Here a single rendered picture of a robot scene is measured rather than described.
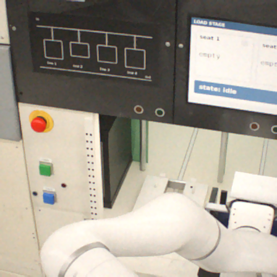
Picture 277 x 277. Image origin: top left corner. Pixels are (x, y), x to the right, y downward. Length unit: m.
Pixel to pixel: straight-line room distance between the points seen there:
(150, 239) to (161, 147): 1.33
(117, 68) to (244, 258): 0.52
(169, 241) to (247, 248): 0.26
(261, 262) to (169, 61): 0.48
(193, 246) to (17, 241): 0.96
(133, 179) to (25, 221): 0.47
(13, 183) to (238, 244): 0.77
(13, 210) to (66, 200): 0.18
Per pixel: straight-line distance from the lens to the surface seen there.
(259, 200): 1.47
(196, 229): 1.00
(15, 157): 1.68
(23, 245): 1.91
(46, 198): 1.72
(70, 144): 1.59
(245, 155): 2.27
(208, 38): 1.33
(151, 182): 2.07
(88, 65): 1.43
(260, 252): 1.21
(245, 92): 1.38
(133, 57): 1.39
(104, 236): 0.98
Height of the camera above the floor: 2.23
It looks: 36 degrees down
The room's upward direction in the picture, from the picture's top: straight up
